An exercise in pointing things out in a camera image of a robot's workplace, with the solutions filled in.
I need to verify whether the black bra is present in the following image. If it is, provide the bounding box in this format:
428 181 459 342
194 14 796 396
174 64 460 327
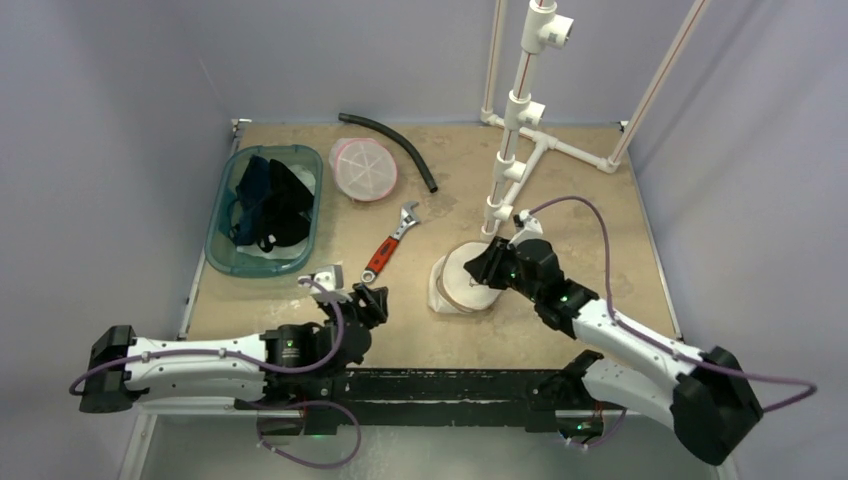
257 159 315 252

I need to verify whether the teal plastic bin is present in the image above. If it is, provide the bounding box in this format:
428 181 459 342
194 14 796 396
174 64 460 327
205 144 323 278

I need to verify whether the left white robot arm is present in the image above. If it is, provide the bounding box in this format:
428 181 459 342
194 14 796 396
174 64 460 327
68 276 389 413

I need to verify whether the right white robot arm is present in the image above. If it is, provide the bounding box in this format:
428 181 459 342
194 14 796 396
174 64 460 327
464 237 764 465

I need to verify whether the white cloth garment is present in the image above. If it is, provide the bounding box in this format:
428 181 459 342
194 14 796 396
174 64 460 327
236 165 315 261

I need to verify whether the white PVC pipe rack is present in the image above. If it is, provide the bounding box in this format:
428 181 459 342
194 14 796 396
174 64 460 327
480 0 710 241

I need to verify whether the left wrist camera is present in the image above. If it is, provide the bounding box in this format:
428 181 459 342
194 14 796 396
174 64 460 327
297 264 351 304

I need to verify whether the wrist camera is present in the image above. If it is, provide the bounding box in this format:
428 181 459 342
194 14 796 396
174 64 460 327
509 209 543 247
297 264 351 304

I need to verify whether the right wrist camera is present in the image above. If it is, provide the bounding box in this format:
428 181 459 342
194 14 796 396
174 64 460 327
509 209 543 247

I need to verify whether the red handled adjustable wrench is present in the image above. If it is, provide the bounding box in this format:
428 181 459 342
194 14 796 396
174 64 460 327
360 201 421 284

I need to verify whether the black rubber hose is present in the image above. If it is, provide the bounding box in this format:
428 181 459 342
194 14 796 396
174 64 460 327
337 112 439 195

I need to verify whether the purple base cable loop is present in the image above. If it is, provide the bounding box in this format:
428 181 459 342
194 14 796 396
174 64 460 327
255 399 363 470

